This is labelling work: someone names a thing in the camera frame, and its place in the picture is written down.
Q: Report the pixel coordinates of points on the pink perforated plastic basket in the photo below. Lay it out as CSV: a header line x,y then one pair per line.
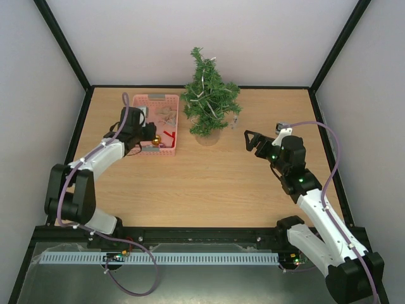
x,y
153,102

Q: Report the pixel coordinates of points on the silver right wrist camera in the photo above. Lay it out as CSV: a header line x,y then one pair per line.
x,y
280,126

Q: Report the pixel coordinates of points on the round wooden tree base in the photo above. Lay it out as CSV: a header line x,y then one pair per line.
x,y
210,140

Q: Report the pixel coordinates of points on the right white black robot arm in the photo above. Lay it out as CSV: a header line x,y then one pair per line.
x,y
350,270

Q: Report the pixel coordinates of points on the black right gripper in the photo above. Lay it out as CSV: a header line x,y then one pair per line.
x,y
260,144

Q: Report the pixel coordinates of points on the red ribbon bow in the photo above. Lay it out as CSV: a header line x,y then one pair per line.
x,y
172,135

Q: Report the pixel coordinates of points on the small green christmas tree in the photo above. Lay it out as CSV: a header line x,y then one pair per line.
x,y
209,95

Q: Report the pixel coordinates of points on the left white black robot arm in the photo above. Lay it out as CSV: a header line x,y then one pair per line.
x,y
71,193

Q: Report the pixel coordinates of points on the gold bauble ornament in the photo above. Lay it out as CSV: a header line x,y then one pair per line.
x,y
156,141

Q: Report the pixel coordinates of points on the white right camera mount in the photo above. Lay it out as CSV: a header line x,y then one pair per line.
x,y
281,134

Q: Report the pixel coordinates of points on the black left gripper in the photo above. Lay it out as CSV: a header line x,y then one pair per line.
x,y
152,131

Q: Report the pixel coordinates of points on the black front frame rail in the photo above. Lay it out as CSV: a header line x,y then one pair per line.
x,y
259,238

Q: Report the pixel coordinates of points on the light blue slotted cable duct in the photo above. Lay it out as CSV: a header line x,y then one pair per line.
x,y
98,258

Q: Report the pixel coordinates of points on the silver glitter star ornament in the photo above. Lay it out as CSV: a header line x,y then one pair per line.
x,y
171,121

